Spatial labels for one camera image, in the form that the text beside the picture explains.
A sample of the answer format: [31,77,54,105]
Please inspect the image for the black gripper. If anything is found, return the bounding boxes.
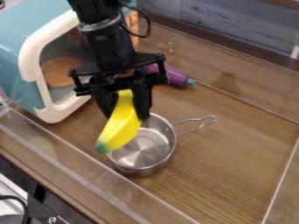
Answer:
[68,17,168,121]

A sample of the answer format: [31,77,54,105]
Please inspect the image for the yellow toy banana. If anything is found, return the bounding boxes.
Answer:
[95,90,142,154]

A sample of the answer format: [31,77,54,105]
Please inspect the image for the silver metal pot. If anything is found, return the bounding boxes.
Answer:
[107,113,219,177]

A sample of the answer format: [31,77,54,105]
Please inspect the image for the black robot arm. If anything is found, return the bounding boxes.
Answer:
[68,0,168,121]

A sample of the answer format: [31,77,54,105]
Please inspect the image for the purple toy eggplant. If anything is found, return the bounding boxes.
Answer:
[144,64,195,87]

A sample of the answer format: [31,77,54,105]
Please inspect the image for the orange microwave turntable plate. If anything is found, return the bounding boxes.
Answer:
[42,56,82,88]

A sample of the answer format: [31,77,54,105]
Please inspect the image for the blue white toy microwave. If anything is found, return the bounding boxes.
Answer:
[0,0,92,123]

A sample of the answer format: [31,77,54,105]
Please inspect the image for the clear acrylic front barrier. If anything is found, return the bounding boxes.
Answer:
[0,102,200,224]

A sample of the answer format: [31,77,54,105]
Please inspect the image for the clear acrylic barrier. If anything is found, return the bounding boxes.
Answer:
[0,102,200,224]
[262,141,299,224]

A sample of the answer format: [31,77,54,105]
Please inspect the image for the clear acrylic right barrier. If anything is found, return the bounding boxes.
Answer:
[262,141,299,224]

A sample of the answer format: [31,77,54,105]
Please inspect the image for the black cable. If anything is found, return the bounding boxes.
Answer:
[0,195,34,224]

